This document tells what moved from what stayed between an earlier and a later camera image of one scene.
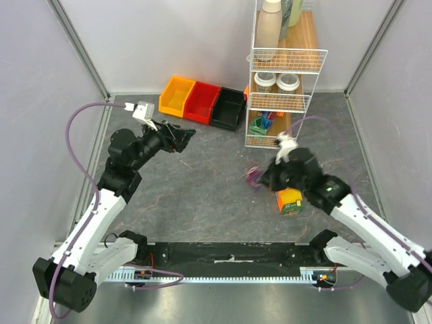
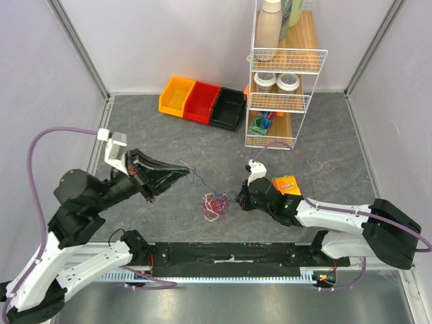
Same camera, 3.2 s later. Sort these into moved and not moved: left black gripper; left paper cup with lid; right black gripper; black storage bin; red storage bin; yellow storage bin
Moved: left black gripper; right black gripper
Not moved: yellow storage bin; red storage bin; left paper cup with lid; black storage bin
